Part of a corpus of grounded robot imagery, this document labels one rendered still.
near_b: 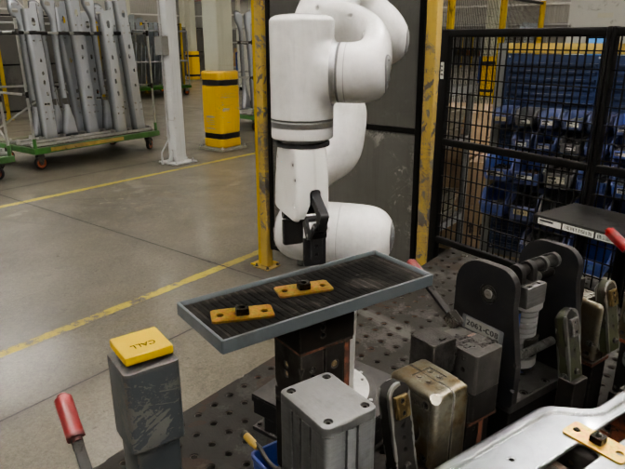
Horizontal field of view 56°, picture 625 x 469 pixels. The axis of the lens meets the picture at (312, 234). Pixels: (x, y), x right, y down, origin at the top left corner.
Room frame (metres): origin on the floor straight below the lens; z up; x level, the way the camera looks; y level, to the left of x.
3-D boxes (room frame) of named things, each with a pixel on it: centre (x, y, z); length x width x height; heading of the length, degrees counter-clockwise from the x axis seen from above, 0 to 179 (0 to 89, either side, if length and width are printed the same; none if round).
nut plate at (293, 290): (0.80, 0.01, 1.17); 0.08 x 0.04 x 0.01; 111
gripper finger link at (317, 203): (0.75, 0.00, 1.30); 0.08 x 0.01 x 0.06; 21
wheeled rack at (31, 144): (8.00, 3.17, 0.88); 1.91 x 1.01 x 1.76; 144
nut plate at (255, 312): (0.72, 0.09, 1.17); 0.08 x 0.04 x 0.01; 104
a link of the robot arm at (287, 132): (0.80, 0.01, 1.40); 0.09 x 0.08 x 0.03; 21
